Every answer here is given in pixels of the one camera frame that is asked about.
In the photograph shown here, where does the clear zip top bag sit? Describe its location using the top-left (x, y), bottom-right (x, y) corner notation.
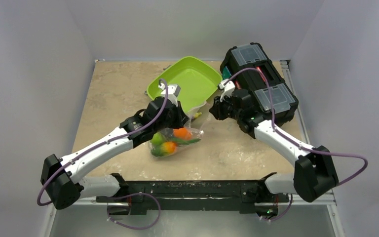
top-left (149, 101), bottom-right (209, 158)

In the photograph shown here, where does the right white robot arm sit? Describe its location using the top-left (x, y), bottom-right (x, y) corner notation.
top-left (209, 89), bottom-right (339, 202)

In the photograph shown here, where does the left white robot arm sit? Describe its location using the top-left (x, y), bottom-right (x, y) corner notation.
top-left (37, 97), bottom-right (190, 210)

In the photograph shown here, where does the orange fake fruit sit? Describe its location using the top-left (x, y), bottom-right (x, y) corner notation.
top-left (173, 127), bottom-right (192, 140)

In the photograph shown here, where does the green fake bean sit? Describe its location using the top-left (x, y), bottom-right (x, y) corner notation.
top-left (170, 138), bottom-right (201, 146)

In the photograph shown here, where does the green fake fruit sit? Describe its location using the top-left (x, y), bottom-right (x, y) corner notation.
top-left (151, 132), bottom-right (165, 146)

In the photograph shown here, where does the green plastic tray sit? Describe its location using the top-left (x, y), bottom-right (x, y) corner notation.
top-left (146, 56), bottom-right (222, 113)

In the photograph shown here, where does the black Delixi toolbox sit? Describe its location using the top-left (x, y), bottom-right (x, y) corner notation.
top-left (220, 42), bottom-right (299, 126)

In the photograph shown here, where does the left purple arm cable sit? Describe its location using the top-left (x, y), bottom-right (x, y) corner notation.
top-left (37, 78), bottom-right (169, 207)

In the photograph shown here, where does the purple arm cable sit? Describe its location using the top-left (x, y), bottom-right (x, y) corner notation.
top-left (224, 67), bottom-right (369, 188)
top-left (37, 78), bottom-right (169, 207)

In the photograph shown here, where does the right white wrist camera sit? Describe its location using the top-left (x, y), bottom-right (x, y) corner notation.
top-left (218, 79), bottom-right (235, 102)

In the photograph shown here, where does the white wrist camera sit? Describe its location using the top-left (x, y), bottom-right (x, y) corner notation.
top-left (218, 79), bottom-right (235, 102)
top-left (158, 82), bottom-right (181, 106)

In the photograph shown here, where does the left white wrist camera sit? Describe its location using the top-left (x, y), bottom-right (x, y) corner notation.
top-left (158, 82), bottom-right (181, 106)

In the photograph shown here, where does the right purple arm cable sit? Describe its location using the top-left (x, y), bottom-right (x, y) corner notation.
top-left (224, 67), bottom-right (369, 188)

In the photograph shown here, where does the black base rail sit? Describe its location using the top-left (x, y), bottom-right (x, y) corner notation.
top-left (96, 179), bottom-right (289, 216)

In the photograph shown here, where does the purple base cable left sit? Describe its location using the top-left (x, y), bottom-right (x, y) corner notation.
top-left (107, 193), bottom-right (161, 231)

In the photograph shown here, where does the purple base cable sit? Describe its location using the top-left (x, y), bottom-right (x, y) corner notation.
top-left (107, 193), bottom-right (161, 231)
top-left (260, 193), bottom-right (294, 223)

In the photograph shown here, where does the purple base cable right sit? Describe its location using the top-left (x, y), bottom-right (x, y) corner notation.
top-left (260, 193), bottom-right (294, 223)

